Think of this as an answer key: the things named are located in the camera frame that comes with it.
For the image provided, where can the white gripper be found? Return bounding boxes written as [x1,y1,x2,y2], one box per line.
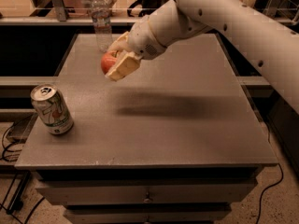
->
[106,16,166,81]

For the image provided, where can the red apple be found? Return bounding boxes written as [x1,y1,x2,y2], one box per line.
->
[101,50,117,74]

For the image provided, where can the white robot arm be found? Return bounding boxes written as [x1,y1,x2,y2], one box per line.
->
[104,0,299,113]

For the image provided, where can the white green 7up can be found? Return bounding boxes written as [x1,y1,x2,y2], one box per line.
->
[31,84,74,135]

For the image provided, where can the clear plastic water bottle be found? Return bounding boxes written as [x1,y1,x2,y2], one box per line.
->
[91,0,112,52]

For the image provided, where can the metal shelf railing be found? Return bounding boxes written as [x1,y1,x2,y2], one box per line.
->
[0,0,299,27]

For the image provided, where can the grey drawer cabinet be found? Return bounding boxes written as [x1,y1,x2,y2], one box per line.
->
[14,32,278,224]

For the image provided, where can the upper grey drawer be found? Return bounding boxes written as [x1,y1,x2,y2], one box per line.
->
[36,178,257,206]

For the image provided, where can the grey drawer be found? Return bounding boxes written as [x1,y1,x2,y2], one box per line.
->
[36,178,257,206]
[64,203,231,224]

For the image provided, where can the lower grey drawer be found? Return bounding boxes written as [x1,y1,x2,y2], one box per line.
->
[64,203,231,224]

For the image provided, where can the black cables left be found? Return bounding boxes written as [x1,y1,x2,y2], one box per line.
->
[0,114,46,224]

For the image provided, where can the black floor cable right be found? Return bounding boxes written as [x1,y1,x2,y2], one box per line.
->
[254,133,284,224]

